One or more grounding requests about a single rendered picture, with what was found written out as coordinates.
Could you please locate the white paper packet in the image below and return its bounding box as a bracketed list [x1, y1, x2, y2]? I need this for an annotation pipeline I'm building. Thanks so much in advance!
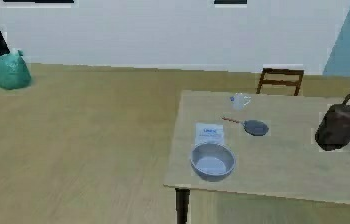
[194, 122, 225, 147]

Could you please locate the grey metal bowl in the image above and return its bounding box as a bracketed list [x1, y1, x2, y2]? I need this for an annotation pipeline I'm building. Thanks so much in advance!
[189, 142, 237, 183]

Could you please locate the clear glass mug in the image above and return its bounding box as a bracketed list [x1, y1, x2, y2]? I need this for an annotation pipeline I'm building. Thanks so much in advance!
[229, 92, 252, 111]

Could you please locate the grey frying pan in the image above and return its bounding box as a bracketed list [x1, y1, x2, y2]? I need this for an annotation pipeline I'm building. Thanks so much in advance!
[221, 116, 270, 137]

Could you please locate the brown wooden chair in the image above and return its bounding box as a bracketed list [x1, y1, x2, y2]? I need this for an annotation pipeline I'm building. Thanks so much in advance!
[256, 67, 305, 97]

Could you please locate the beige wooden table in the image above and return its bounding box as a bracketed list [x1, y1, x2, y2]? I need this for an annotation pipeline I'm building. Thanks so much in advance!
[163, 89, 350, 224]

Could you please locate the small black framed picture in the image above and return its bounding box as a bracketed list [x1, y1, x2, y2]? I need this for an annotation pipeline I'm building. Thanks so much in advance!
[213, 0, 248, 5]

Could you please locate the green garbage bag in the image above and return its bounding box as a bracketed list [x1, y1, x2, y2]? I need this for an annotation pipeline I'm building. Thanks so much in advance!
[0, 49, 33, 91]

